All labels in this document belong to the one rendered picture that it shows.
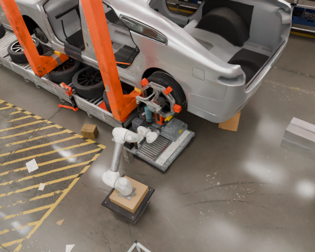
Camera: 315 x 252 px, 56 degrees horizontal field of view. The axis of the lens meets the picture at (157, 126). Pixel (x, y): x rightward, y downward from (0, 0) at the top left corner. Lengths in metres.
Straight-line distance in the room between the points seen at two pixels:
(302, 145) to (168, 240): 2.94
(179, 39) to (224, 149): 1.90
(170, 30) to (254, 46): 1.83
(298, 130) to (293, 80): 4.84
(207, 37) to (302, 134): 3.94
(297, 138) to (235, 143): 3.57
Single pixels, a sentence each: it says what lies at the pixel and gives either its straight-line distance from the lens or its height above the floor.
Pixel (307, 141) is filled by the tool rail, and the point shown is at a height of 2.81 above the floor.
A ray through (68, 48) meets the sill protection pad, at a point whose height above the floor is 0.94.
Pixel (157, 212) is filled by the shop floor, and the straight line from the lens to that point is 4.12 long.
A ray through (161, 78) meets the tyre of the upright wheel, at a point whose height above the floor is 1.18.
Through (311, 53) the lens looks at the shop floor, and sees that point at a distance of 6.86.
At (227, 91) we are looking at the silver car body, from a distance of 3.58.
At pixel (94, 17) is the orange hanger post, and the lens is 3.46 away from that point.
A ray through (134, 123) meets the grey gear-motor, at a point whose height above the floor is 0.39.
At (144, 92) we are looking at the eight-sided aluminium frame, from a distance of 4.25.
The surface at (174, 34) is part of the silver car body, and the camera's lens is 3.68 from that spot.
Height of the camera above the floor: 3.70
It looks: 48 degrees down
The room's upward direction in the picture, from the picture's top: 7 degrees counter-clockwise
